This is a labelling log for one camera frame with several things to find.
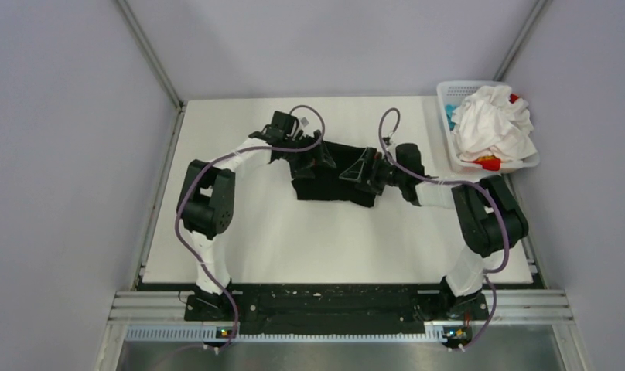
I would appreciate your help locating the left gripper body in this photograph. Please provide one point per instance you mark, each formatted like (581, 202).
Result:
(296, 156)

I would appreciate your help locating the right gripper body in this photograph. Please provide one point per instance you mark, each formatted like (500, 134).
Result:
(385, 172)

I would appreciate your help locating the black t shirt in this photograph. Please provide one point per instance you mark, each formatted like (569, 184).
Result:
(327, 186)

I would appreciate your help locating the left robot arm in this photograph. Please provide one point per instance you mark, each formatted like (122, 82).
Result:
(205, 206)

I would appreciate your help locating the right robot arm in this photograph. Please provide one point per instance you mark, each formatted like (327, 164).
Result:
(490, 219)

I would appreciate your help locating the blue garment in basket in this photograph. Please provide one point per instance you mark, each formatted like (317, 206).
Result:
(449, 109)

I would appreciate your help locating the white perforated laundry basket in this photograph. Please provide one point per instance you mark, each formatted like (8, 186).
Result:
(453, 92)

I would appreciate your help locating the white crumpled t shirt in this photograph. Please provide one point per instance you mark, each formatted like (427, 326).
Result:
(484, 115)

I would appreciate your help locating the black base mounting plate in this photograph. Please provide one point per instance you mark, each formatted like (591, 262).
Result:
(396, 308)

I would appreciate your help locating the white cable duct strip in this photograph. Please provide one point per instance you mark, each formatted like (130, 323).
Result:
(206, 333)

